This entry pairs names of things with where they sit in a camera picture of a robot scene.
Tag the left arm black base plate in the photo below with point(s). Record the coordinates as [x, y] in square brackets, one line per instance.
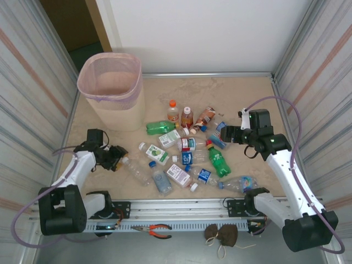
[123, 209]

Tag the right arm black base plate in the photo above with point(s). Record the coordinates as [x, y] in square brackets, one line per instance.
[233, 206]

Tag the pink plastic bin liner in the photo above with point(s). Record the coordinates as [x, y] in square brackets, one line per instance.
[110, 82]

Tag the lime picture label bottle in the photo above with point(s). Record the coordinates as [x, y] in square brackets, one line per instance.
[155, 153]

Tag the crushed bottle brown label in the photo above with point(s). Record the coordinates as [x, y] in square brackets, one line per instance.
[204, 116]

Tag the aluminium side rail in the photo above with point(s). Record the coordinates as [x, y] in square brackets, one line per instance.
[70, 116]
[276, 88]

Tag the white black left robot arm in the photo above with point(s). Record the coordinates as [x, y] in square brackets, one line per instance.
[77, 165]

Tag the clear bottle colourful label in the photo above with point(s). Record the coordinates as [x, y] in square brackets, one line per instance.
[242, 183]

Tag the large brown cloth pouch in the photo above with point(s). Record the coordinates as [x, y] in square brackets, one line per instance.
[228, 235]

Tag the brown wooden door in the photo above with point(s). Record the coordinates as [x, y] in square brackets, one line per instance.
[71, 22]

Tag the pink label bottle white cap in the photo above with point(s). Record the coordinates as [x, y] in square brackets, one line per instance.
[178, 174]

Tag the beige mesh waste bin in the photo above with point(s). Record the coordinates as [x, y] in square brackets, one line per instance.
[121, 115]

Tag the white green label bottle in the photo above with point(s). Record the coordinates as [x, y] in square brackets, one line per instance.
[169, 138]

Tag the orange drink bottle orange cap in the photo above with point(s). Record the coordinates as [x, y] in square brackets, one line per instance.
[173, 114]

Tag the crushed bottle red blue label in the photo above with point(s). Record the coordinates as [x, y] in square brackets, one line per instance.
[218, 142]

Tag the small board green light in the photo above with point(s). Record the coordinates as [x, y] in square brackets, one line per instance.
[107, 227]

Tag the clear bottle blue label white cap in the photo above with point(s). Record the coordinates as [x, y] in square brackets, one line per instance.
[189, 158]

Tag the clear bottle grey label blue cap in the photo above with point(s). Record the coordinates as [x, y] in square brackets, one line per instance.
[161, 180]

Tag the green Sprite bottle yellow cap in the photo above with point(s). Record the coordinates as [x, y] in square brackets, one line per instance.
[218, 162]

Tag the clear bottle red cap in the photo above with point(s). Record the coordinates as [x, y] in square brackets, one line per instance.
[189, 143]

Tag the small brown cloth pouch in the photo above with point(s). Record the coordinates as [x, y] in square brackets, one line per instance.
[211, 231]

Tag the clear unlabelled bottle white cap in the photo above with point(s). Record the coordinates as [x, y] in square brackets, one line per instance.
[136, 170]

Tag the Fiji water bottle blue cap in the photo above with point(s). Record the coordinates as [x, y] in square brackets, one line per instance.
[218, 127]

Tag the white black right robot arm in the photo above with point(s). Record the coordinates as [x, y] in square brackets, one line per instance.
[288, 181]

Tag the green bottle without label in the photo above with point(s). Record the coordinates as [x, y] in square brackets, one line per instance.
[160, 127]

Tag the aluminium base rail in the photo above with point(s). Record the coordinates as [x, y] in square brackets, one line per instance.
[178, 206]

